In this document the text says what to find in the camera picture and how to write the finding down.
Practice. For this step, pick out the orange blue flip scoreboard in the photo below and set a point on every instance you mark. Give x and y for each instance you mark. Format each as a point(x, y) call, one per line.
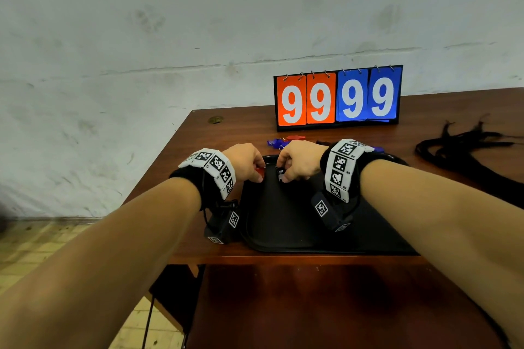
point(339, 99)

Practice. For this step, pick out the group of coloured plastic clips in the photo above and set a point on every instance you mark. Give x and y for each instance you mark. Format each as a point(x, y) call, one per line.
point(276, 142)

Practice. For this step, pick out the black white marker wristband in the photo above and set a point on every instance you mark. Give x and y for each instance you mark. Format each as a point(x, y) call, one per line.
point(342, 168)
point(217, 166)

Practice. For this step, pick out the person's left forearm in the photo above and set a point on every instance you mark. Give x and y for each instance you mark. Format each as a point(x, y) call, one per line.
point(102, 271)

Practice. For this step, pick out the person's left hand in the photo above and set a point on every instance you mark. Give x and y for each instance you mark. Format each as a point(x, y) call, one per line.
point(245, 160)

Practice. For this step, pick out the person's right hand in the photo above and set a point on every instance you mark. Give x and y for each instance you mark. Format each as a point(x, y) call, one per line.
point(303, 158)

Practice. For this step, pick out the brown wooden desk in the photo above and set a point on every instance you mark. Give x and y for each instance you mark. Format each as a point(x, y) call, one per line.
point(196, 144)

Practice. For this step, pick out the black plastic tray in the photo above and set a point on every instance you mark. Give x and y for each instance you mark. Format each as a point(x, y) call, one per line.
point(286, 222)

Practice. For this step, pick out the person's right forearm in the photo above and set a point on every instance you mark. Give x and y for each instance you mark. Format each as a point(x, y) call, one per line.
point(450, 230)

